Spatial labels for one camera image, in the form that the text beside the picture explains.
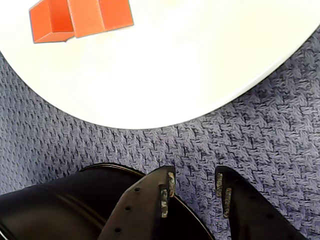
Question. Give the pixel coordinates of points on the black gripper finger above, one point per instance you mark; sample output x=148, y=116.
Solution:
x=140, y=207
x=250, y=217

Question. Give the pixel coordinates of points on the white round plate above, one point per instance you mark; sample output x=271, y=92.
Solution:
x=160, y=75

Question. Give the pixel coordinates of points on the black metal bucket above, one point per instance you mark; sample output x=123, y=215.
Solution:
x=50, y=205

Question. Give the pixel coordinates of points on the red cube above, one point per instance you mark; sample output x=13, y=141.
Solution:
x=100, y=17
x=42, y=25

